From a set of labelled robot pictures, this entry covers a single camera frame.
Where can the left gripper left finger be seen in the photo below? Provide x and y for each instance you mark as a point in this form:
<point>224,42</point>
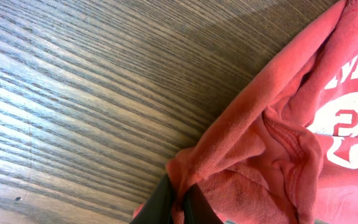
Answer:
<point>157,209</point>

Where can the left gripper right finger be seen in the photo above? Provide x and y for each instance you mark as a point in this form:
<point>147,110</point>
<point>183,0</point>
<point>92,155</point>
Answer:
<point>196,208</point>

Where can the red printed t-shirt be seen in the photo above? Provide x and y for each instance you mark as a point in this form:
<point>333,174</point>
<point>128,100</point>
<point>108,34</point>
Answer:
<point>286,149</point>

